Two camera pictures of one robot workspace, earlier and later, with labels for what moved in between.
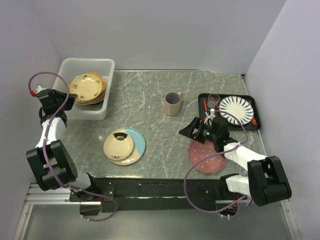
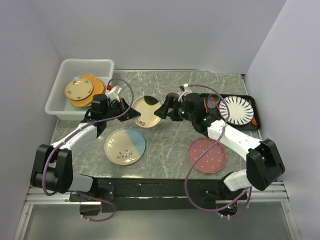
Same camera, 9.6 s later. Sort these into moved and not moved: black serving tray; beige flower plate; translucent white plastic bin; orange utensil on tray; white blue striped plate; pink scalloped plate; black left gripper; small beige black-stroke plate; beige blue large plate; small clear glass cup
Moved: black left gripper; small beige black-stroke plate; beige flower plate
Not moved: translucent white plastic bin; black serving tray; pink scalloped plate; orange utensil on tray; white blue striped plate; small clear glass cup; beige blue large plate
